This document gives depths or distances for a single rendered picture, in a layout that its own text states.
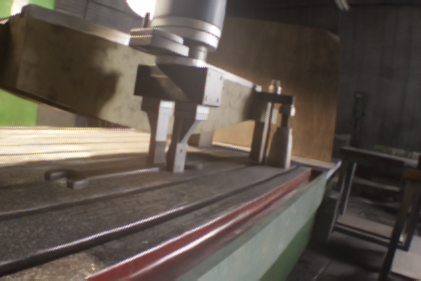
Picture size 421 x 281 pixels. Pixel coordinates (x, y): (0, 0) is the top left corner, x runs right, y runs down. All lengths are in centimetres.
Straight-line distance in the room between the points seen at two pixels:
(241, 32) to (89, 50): 121
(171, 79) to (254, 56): 112
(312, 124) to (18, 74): 126
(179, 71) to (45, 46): 19
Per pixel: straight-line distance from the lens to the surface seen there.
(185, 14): 40
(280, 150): 95
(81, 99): 45
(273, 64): 150
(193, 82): 39
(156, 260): 32
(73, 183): 31
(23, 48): 40
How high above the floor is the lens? 98
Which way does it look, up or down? 6 degrees down
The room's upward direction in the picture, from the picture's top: 9 degrees clockwise
